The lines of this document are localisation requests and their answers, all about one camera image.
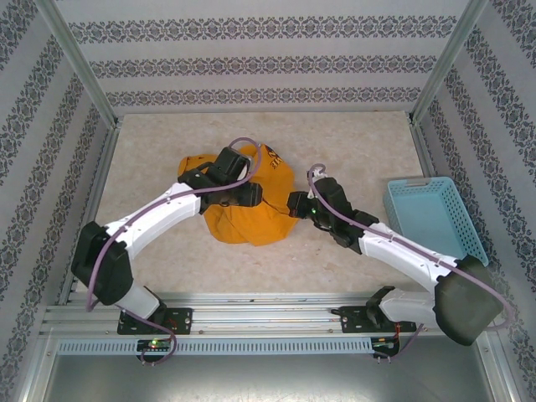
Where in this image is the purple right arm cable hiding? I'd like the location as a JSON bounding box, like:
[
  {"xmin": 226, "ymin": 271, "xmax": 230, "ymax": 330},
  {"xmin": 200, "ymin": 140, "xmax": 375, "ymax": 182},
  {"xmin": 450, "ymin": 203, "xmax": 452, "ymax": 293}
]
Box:
[{"xmin": 307, "ymin": 163, "xmax": 515, "ymax": 365}]

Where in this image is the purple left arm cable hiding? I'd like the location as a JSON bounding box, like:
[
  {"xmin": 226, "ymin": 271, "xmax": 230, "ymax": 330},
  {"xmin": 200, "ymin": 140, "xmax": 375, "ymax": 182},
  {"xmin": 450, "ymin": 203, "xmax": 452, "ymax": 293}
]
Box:
[{"xmin": 85, "ymin": 137, "xmax": 264, "ymax": 366}]

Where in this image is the aluminium extrusion table frame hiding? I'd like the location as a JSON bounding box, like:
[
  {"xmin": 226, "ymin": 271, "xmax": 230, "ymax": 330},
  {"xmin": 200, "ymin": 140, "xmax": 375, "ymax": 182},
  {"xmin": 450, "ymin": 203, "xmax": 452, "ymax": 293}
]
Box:
[{"xmin": 39, "ymin": 112, "xmax": 493, "ymax": 338}]

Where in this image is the orange printed t-shirt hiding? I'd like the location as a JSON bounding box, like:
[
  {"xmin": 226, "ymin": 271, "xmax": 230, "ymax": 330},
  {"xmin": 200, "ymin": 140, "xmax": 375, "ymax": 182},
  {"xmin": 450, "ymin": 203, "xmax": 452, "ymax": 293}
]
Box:
[{"xmin": 175, "ymin": 143, "xmax": 296, "ymax": 248}]

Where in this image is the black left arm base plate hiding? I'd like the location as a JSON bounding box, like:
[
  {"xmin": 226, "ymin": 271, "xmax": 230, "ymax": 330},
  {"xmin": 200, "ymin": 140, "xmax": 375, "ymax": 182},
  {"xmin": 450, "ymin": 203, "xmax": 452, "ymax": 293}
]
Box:
[{"xmin": 116, "ymin": 307, "xmax": 193, "ymax": 336}]

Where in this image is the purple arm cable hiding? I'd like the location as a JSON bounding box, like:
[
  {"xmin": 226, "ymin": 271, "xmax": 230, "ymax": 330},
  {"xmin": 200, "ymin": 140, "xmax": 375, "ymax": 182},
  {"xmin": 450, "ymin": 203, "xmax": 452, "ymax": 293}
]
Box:
[
  {"xmin": 85, "ymin": 137, "xmax": 264, "ymax": 366},
  {"xmin": 307, "ymin": 163, "xmax": 515, "ymax": 365}
]

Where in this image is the slotted grey cable duct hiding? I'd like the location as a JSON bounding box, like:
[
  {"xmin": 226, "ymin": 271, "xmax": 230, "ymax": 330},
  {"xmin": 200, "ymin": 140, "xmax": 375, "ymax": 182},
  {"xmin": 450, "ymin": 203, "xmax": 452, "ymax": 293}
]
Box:
[{"xmin": 56, "ymin": 338, "xmax": 374, "ymax": 356}]

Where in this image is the light blue plastic basket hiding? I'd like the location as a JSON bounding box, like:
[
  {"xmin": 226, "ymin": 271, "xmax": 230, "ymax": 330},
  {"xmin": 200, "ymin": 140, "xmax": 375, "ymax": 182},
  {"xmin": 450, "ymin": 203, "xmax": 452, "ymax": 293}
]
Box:
[{"xmin": 384, "ymin": 176, "xmax": 490, "ymax": 268}]

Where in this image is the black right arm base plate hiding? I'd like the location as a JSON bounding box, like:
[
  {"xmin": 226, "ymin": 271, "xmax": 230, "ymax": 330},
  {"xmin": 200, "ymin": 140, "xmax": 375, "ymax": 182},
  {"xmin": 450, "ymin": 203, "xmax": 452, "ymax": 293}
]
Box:
[{"xmin": 339, "ymin": 304, "xmax": 416, "ymax": 335}]

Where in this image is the aluminium frame post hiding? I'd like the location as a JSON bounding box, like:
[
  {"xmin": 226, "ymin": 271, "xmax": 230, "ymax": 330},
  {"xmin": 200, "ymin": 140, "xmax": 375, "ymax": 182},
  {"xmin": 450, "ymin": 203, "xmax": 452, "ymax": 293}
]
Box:
[
  {"xmin": 408, "ymin": 0, "xmax": 491, "ymax": 125},
  {"xmin": 35, "ymin": 0, "xmax": 122, "ymax": 129}
]

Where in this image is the grey sheet metal panel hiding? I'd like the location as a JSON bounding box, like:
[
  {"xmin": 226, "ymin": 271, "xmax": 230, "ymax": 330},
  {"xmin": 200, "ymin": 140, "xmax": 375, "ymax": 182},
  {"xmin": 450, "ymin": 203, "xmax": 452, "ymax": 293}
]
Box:
[{"xmin": 41, "ymin": 354, "xmax": 510, "ymax": 402}]

